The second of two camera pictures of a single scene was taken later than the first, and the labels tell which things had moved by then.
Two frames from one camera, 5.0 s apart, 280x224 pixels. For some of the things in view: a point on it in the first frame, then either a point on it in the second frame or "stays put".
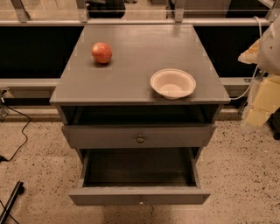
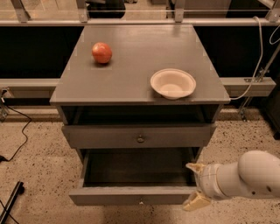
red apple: (101, 52) stays put
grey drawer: (140, 177) stays put
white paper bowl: (173, 83) stays put
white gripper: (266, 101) to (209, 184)
